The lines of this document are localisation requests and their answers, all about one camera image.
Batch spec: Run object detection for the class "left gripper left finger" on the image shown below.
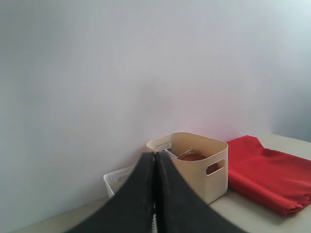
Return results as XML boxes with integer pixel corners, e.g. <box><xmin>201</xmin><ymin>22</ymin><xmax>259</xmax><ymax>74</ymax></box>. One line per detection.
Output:
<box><xmin>67</xmin><ymin>152</ymin><xmax>155</xmax><ymax>233</ymax></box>

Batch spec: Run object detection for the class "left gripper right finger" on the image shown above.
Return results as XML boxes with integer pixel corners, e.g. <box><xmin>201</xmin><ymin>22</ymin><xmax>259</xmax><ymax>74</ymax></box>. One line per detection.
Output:
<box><xmin>154</xmin><ymin>152</ymin><xmax>244</xmax><ymax>233</ymax></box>

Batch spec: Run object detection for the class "brown round plate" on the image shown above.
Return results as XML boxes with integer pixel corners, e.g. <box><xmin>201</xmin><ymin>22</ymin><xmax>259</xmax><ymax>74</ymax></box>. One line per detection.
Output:
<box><xmin>178</xmin><ymin>153</ymin><xmax>222</xmax><ymax>175</ymax></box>

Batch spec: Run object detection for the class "pale green bowl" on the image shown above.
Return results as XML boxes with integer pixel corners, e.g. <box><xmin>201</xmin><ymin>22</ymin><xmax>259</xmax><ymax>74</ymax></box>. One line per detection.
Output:
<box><xmin>178</xmin><ymin>149</ymin><xmax>202</xmax><ymax>159</ymax></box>

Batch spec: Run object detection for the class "stainless steel cup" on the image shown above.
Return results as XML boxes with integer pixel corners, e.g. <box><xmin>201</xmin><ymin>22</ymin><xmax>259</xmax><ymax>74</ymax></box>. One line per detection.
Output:
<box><xmin>162</xmin><ymin>149</ymin><xmax>178</xmax><ymax>159</ymax></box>

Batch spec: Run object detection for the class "red tablecloth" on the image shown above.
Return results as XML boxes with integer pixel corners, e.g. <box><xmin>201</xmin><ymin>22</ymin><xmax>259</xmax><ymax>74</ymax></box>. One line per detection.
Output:
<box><xmin>228</xmin><ymin>135</ymin><xmax>311</xmax><ymax>216</ymax></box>

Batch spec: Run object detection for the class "white perforated basket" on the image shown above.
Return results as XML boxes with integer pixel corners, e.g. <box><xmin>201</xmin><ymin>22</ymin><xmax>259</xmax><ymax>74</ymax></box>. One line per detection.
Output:
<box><xmin>103</xmin><ymin>165</ymin><xmax>135</xmax><ymax>198</ymax></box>

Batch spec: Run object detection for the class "cream plastic bin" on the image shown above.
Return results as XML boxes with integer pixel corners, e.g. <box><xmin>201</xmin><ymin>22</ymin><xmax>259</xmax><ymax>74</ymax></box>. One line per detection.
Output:
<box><xmin>146</xmin><ymin>132</ymin><xmax>228</xmax><ymax>204</ymax></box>

